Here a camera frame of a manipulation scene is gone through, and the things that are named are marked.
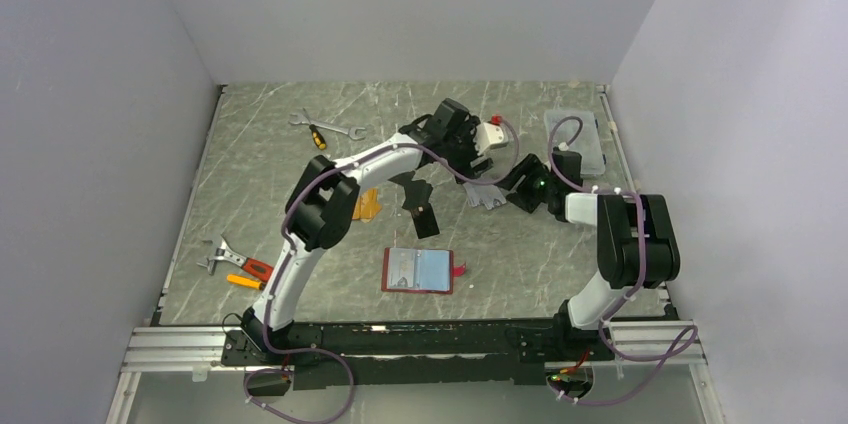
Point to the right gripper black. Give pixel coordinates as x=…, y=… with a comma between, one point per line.
x=530, y=167

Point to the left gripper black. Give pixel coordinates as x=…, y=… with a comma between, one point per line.
x=464, y=169

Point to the stack of silver cards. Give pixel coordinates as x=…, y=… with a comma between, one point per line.
x=488, y=196

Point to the single black VIP card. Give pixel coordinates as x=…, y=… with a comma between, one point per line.
x=425, y=221

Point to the single silver VIP card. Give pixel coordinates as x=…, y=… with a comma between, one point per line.
x=401, y=269

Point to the red leather card holder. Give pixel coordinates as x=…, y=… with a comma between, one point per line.
x=435, y=272

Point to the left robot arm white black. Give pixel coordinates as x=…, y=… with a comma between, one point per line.
x=320, y=211

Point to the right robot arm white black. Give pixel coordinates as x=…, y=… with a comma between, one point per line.
x=635, y=243

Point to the clear plastic compartment box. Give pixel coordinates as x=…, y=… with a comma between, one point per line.
x=579, y=131

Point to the yellow black screwdriver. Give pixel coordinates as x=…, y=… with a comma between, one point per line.
x=318, y=139

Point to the silver open-end wrench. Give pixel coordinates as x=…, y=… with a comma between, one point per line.
x=353, y=132

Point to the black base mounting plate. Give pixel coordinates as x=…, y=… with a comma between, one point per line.
x=520, y=351

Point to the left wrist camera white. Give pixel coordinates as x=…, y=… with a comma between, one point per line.
x=489, y=136

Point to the red handled adjustable wrench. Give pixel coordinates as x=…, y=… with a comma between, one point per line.
x=222, y=252

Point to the orange handled small screwdriver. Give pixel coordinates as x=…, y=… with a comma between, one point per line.
x=245, y=282

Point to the aluminium rail frame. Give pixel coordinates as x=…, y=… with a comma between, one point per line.
x=198, y=350

